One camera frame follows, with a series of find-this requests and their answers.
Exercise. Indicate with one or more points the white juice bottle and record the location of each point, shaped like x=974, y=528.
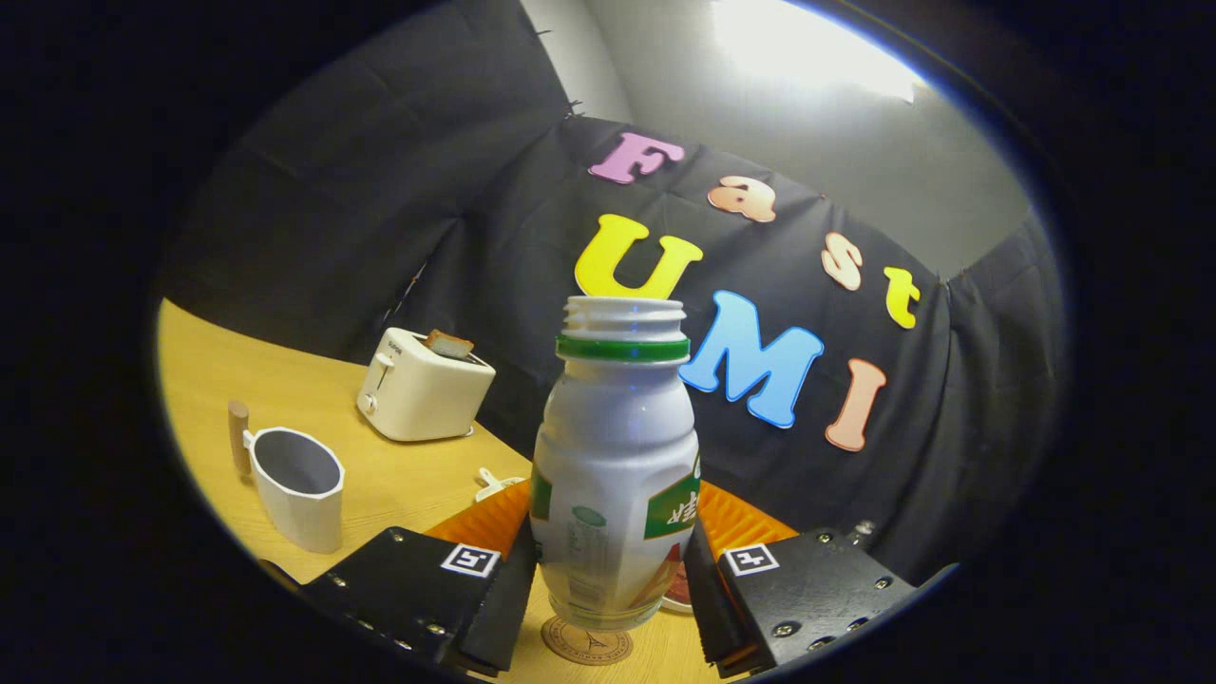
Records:
x=617, y=437

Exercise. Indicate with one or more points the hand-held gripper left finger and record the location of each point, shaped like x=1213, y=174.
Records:
x=508, y=608

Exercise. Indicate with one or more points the toast slice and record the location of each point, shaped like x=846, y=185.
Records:
x=448, y=344

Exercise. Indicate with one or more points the wooden table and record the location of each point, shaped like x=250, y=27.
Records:
x=399, y=484

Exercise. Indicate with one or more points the beige round plate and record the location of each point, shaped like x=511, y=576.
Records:
x=680, y=604

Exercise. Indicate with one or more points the cream toaster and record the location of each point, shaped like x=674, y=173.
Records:
x=418, y=399

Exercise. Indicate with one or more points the black backdrop cloth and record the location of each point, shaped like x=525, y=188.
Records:
x=380, y=190

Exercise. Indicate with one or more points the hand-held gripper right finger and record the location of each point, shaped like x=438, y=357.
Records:
x=708, y=608

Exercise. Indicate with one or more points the round wooden coaster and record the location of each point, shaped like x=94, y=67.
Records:
x=584, y=648

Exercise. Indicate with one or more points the sectioned dish with beans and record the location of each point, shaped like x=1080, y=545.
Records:
x=496, y=486

